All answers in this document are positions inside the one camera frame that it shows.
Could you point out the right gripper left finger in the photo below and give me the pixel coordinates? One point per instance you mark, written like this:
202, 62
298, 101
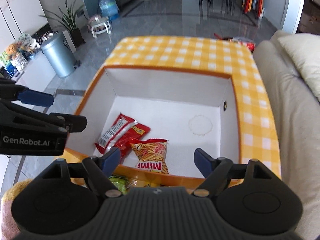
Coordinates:
98, 171

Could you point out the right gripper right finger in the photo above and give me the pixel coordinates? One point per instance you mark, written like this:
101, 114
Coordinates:
215, 172

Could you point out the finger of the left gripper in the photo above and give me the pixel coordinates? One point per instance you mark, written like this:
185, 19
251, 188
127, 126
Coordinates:
67, 123
10, 91

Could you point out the green pastry snack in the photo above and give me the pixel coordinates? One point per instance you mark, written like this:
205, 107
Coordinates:
122, 183

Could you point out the red snack packet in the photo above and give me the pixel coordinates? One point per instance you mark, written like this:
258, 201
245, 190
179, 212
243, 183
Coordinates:
118, 135

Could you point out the Mimi shrimp sticks bag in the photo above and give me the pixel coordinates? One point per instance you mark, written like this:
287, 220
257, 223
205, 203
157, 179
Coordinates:
151, 154

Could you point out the clutter of toys on console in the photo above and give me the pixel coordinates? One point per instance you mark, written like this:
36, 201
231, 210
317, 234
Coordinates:
16, 56

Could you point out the yellow checkered tablecloth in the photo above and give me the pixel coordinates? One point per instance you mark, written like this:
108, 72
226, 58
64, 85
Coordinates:
258, 137

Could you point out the silver pedal trash can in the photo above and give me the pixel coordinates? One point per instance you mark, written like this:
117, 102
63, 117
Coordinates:
59, 55

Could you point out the orange cardboard box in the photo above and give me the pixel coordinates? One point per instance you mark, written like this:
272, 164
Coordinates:
189, 108

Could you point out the pink blanket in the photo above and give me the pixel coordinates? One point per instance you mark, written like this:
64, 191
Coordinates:
9, 228

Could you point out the potted grass plant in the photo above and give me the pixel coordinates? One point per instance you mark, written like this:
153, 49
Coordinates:
67, 18

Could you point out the beige sofa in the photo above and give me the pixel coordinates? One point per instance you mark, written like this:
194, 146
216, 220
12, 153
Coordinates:
296, 116

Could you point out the small white stool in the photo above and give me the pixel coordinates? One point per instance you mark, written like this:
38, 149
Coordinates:
100, 26

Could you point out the snack bag on floor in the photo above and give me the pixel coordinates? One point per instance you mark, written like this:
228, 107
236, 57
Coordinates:
250, 44

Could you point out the blue water jug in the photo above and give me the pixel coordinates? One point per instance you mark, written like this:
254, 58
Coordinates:
109, 9

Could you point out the white cushion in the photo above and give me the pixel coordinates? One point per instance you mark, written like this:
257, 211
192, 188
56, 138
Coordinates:
303, 49

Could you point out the orange stacked stools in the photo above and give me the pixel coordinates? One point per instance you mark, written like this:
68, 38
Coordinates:
253, 5

